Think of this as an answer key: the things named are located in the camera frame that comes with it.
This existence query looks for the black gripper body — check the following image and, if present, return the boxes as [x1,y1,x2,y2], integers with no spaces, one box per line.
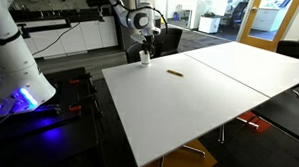
[141,32,157,47]

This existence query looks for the white paper cup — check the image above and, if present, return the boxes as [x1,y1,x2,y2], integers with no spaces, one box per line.
[138,49,152,67]

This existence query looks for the brown wooden pencil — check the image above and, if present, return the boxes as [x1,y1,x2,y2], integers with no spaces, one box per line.
[166,68,185,78]

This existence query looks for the white storage box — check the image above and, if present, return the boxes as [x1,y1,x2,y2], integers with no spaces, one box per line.
[197,15,222,35]

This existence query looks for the white kitchen cabinets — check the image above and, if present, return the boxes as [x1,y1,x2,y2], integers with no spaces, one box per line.
[10,12,120,62]

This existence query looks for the dark office chair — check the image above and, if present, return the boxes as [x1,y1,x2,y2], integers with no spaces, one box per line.
[229,0,249,30]

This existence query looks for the black kitchen countertop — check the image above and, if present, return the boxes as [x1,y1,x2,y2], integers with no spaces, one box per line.
[7,5,115,27]

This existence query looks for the black mounting bar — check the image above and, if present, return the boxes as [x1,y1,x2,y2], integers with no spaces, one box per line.
[16,16,73,41]

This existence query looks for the metal table leg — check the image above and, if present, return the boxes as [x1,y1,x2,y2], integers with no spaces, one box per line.
[217,123,226,145]
[181,144,207,160]

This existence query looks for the orange wooden glass door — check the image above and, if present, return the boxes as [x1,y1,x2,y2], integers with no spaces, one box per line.
[236,0,299,53]

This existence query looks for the black robot stand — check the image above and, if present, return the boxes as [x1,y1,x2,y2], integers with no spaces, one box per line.
[0,63,106,167]

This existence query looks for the red floor object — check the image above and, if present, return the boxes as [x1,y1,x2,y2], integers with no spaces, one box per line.
[237,110,273,135]

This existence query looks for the orange-handled black clamp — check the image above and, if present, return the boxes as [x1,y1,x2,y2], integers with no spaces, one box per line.
[68,72,94,87]
[67,92,97,114]

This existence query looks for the black cable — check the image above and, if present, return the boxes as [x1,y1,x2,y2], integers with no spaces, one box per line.
[31,19,82,59]

